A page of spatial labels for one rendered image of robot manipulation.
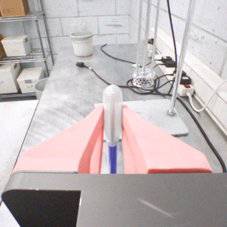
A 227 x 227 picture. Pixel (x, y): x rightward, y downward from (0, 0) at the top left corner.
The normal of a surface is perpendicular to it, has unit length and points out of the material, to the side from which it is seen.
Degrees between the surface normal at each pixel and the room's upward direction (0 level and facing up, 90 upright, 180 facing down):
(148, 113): 0
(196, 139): 0
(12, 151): 0
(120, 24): 90
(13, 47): 92
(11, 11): 89
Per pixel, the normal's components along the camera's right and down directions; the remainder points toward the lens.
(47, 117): -0.01, -0.80
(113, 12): 0.10, 0.60
